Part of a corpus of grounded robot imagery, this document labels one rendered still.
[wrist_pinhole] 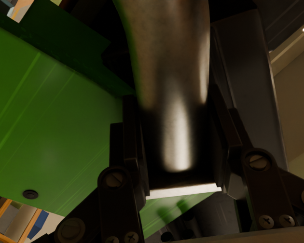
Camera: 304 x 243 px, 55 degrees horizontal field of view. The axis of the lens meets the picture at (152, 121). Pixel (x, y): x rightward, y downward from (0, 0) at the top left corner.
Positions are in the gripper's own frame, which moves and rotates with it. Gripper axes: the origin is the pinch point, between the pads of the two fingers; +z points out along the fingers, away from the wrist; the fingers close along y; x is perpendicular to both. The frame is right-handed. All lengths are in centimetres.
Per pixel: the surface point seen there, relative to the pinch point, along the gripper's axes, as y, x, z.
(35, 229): -250, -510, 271
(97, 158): -4.5, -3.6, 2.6
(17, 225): -301, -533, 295
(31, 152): -8.1, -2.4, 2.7
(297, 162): 137, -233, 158
